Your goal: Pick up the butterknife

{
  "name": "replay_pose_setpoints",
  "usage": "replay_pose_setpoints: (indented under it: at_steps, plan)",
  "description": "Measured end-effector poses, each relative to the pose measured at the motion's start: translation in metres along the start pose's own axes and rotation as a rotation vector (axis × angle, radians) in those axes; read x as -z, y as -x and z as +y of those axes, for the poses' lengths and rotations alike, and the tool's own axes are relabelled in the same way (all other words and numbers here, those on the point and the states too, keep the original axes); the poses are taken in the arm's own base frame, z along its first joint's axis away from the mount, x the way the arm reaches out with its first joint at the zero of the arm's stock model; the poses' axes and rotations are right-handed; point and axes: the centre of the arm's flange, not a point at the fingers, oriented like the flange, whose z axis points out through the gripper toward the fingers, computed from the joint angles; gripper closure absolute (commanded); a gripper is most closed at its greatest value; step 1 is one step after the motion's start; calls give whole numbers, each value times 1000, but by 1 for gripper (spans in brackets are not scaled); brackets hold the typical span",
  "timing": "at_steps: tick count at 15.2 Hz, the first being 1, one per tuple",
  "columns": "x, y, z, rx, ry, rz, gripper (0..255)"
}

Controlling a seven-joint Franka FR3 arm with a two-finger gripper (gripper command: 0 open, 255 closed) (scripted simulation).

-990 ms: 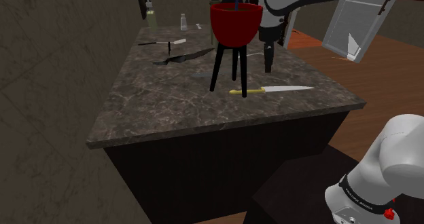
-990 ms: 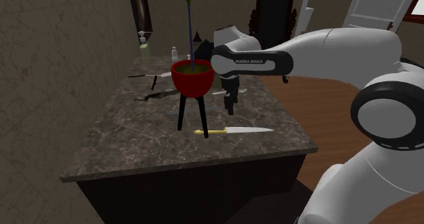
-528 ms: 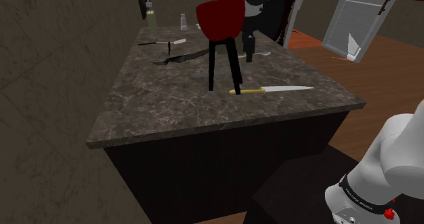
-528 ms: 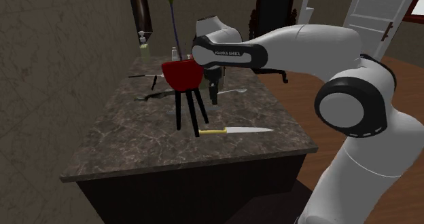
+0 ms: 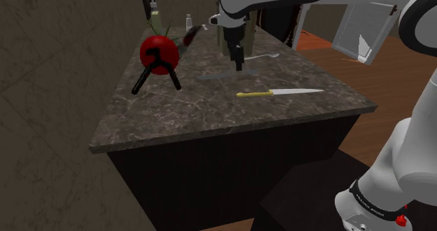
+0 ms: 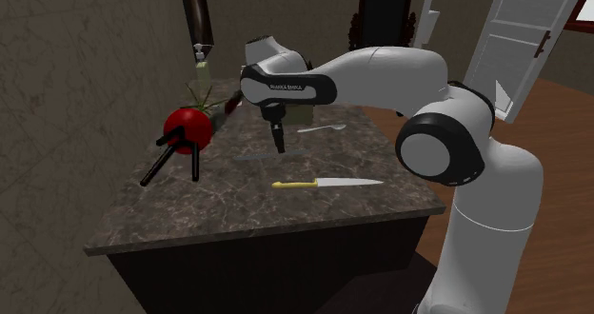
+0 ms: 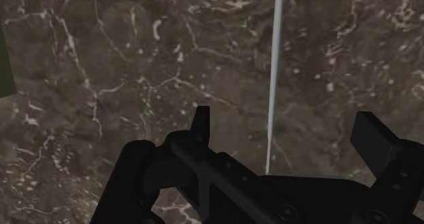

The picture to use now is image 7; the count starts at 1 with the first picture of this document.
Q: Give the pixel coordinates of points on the thin white stick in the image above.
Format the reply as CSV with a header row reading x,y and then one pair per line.
x,y
274,71

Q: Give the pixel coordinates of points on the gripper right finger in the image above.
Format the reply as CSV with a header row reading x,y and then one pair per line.
x,y
377,144

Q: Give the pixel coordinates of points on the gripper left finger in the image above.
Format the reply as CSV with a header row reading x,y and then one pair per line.
x,y
185,170

